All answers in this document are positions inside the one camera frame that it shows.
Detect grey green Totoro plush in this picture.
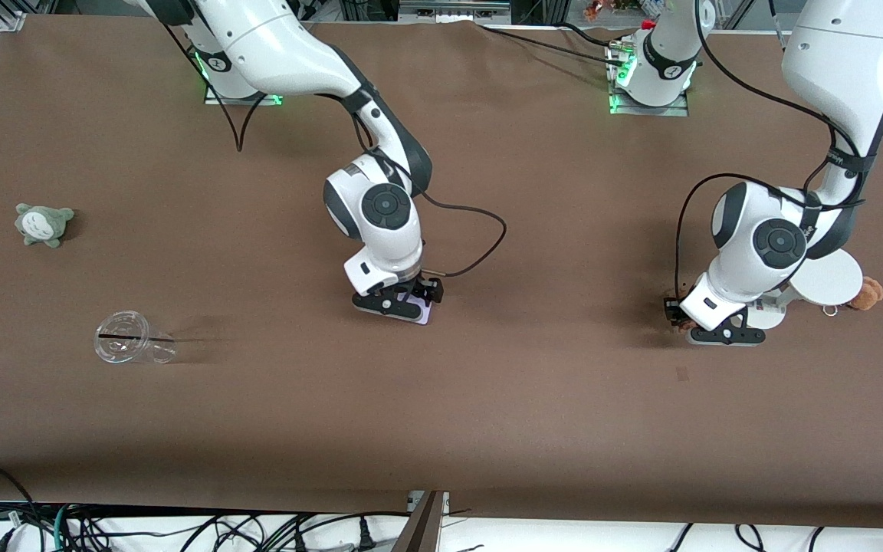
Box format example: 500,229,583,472
15,202,75,248

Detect white round desk lamp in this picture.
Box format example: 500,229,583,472
744,249,864,331

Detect small colourful toys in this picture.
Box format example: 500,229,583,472
583,0,661,21

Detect aluminium frame rail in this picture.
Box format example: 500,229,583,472
399,0,512,24

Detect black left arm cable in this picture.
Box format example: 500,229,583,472
675,0,873,307

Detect clear plastic cup with lid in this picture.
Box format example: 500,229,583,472
94,310,179,366

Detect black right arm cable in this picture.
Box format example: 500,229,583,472
158,19,508,278

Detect brown table cover sheet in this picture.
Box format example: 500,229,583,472
0,15,883,530

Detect brown bear keychain plush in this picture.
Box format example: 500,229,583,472
822,278,883,317

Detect black cable across table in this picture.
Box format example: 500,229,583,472
478,25,632,64

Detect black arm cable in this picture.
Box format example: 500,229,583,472
675,0,873,307
158,19,508,278

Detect dark metal post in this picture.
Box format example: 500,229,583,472
390,491,447,552

